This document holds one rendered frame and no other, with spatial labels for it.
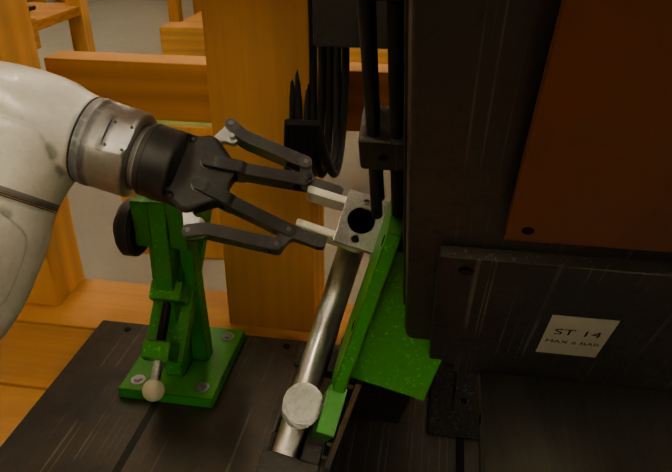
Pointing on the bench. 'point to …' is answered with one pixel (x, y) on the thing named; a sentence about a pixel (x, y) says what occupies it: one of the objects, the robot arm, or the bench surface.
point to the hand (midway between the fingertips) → (336, 220)
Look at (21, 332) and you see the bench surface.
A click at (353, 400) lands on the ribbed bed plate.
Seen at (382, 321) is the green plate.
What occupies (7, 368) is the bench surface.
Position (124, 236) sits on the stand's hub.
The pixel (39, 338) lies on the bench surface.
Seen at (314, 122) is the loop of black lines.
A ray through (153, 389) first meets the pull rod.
